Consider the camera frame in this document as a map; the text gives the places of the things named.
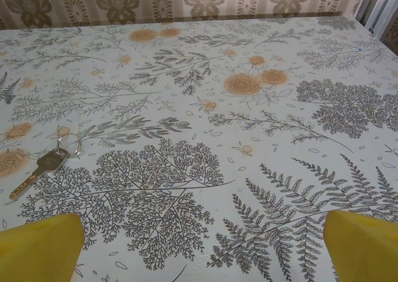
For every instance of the floral patterned tablecloth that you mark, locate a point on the floral patterned tablecloth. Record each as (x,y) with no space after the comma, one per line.
(199,139)

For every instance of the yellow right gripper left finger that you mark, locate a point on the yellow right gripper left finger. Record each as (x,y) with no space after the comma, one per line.
(37,251)

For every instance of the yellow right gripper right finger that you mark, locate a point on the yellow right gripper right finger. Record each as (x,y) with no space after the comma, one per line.
(363,251)

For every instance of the aluminium frame post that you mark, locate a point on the aluminium frame post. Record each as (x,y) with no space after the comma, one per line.
(376,8)

